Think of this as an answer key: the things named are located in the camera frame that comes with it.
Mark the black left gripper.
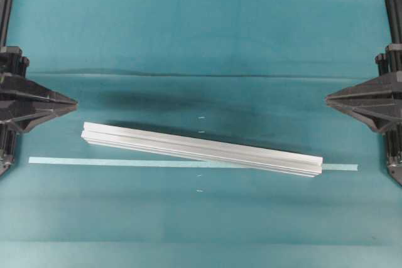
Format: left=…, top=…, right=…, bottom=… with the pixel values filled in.
left=1, top=73, right=78, bottom=133

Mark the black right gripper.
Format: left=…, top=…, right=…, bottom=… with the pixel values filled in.
left=325, top=76, right=401, bottom=132

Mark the silver aluminium extrusion rail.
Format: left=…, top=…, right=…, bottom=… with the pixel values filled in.
left=81, top=122, right=323, bottom=177

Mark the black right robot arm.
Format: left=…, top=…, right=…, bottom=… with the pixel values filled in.
left=325, top=43, right=401, bottom=184

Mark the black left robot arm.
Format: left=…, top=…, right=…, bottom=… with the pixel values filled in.
left=1, top=46, right=78, bottom=174

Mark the light teal tape strip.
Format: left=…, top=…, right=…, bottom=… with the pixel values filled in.
left=28, top=157, right=358, bottom=174

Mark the black right frame post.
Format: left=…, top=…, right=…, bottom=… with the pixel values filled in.
left=385, top=0, right=401, bottom=44

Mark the black frame post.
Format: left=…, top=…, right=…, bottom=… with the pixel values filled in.
left=0, top=0, right=13, bottom=47
left=385, top=0, right=401, bottom=44

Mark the black left frame post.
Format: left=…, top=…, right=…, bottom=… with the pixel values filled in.
left=0, top=0, right=13, bottom=47

